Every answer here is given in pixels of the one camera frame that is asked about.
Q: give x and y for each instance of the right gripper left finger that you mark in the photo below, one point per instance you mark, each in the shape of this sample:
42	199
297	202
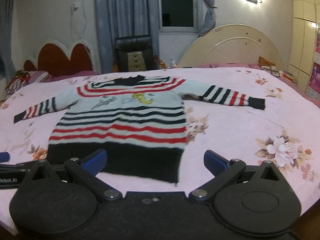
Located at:
84	171

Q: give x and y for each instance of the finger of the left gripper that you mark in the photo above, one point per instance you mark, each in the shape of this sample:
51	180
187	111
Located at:
4	157

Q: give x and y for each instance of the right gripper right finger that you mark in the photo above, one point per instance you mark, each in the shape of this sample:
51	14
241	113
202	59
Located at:
225	172

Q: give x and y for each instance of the striped knit sweater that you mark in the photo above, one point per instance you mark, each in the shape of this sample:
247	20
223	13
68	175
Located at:
139	121

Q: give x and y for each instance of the striped pink pillow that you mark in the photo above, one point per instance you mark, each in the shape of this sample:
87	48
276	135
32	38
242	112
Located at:
23	78

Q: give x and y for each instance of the red heart headboard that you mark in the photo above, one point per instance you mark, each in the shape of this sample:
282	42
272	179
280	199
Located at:
58	60

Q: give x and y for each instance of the orange patterned cloth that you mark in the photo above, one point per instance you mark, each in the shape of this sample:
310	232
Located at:
272	69

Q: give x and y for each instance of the small white bottle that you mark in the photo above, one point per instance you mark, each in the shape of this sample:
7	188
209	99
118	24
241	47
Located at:
173	63

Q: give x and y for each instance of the black leather office chair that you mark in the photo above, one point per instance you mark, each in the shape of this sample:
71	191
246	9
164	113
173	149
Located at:
135	54

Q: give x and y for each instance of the cream arched headboard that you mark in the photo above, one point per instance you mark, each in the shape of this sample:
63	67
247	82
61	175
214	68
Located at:
231	43

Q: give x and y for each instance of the grey-blue curtain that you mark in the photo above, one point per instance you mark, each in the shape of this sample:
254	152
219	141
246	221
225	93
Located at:
122	18

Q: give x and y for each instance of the cream wardrobe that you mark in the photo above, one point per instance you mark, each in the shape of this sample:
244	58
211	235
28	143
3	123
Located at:
305	24

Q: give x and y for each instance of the dark window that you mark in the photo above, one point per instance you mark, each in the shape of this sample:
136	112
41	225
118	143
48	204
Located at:
177	13

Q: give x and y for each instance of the tied grey curtain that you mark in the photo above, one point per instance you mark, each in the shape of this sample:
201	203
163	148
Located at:
210	18

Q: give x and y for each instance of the pink wall poster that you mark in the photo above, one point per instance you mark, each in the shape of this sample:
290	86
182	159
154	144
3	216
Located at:
315	74

